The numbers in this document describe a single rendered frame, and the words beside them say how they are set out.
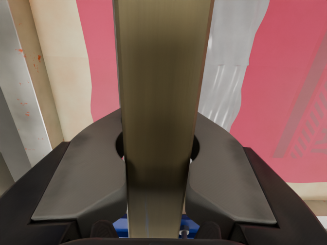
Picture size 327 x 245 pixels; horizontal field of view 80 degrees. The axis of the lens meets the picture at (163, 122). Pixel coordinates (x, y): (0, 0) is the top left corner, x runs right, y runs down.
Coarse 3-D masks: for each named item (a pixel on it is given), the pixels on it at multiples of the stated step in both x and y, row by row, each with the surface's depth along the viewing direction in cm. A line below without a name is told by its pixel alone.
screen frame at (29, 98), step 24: (0, 0) 18; (24, 0) 20; (0, 24) 19; (24, 24) 21; (0, 48) 20; (24, 48) 21; (0, 72) 22; (24, 72) 22; (24, 96) 23; (48, 96) 26; (24, 120) 25; (48, 120) 26; (24, 144) 26; (48, 144) 26
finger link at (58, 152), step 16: (64, 144) 9; (48, 160) 8; (32, 176) 7; (48, 176) 7; (16, 192) 6; (32, 192) 6; (0, 208) 6; (16, 208) 6; (32, 208) 6; (0, 224) 6; (16, 224) 6; (32, 224) 6; (48, 224) 6; (64, 224) 6; (0, 240) 5; (16, 240) 5; (32, 240) 5; (48, 240) 5; (64, 240) 5
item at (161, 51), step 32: (128, 0) 5; (160, 0) 5; (192, 0) 5; (128, 32) 6; (160, 32) 6; (192, 32) 6; (128, 64) 6; (160, 64) 6; (192, 64) 6; (128, 96) 7; (160, 96) 7; (192, 96) 7; (128, 128) 8; (160, 128) 7; (192, 128) 8; (128, 160) 8; (160, 160) 8; (128, 192) 10; (160, 192) 9; (128, 224) 11; (160, 224) 10
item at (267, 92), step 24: (96, 72) 25; (264, 72) 26; (288, 72) 26; (96, 96) 27; (264, 96) 27; (288, 96) 27; (96, 120) 29; (240, 120) 29; (264, 120) 29; (264, 144) 31; (288, 168) 34; (312, 168) 34
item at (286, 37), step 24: (96, 0) 21; (288, 0) 22; (312, 0) 22; (96, 24) 22; (264, 24) 23; (288, 24) 23; (312, 24) 23; (96, 48) 24; (264, 48) 24; (288, 48) 24; (312, 48) 24
